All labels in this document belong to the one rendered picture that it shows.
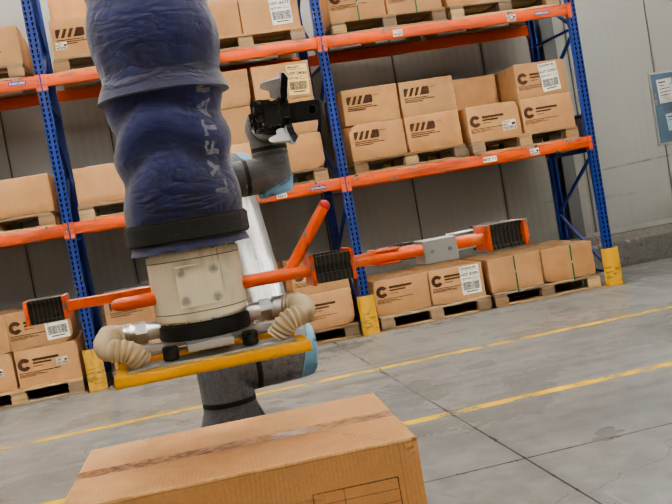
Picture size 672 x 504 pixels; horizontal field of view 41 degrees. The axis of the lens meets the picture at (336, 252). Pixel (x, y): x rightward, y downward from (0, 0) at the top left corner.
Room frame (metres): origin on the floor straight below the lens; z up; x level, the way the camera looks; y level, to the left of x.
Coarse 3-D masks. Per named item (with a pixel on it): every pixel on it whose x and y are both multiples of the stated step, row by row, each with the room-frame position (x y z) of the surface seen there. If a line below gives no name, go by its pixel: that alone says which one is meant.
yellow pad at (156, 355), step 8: (240, 336) 1.72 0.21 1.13; (264, 336) 1.71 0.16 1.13; (272, 336) 1.72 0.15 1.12; (232, 344) 1.70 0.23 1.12; (152, 352) 1.69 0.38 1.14; (160, 352) 1.69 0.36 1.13; (184, 352) 1.68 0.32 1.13; (192, 352) 1.69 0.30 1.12; (152, 360) 1.67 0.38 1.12; (120, 368) 1.66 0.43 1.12
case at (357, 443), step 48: (192, 432) 1.81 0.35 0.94; (240, 432) 1.73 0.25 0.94; (288, 432) 1.67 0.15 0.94; (336, 432) 1.61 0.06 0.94; (384, 432) 1.55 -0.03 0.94; (96, 480) 1.56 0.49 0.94; (144, 480) 1.51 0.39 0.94; (192, 480) 1.46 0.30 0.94; (240, 480) 1.45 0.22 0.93; (288, 480) 1.46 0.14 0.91; (336, 480) 1.47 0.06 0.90; (384, 480) 1.48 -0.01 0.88
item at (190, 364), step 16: (256, 336) 1.56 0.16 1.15; (304, 336) 1.60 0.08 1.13; (176, 352) 1.53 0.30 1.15; (208, 352) 1.56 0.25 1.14; (224, 352) 1.53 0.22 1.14; (240, 352) 1.53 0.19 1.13; (256, 352) 1.52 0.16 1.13; (272, 352) 1.52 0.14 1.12; (288, 352) 1.53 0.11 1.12; (128, 368) 1.57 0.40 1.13; (144, 368) 1.50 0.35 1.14; (160, 368) 1.50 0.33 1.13; (176, 368) 1.49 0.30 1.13; (192, 368) 1.50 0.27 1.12; (208, 368) 1.50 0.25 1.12; (128, 384) 1.48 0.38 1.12; (144, 384) 1.49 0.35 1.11
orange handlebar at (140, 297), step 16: (464, 240) 1.72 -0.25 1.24; (480, 240) 1.73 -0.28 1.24; (368, 256) 1.68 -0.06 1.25; (384, 256) 1.69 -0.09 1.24; (400, 256) 1.69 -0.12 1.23; (416, 256) 1.71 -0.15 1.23; (272, 272) 1.65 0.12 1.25; (288, 272) 1.65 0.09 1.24; (304, 272) 1.66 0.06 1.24; (144, 288) 1.87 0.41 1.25; (80, 304) 1.85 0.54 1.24; (96, 304) 1.85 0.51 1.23; (112, 304) 1.60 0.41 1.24; (128, 304) 1.59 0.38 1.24; (144, 304) 1.60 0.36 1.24
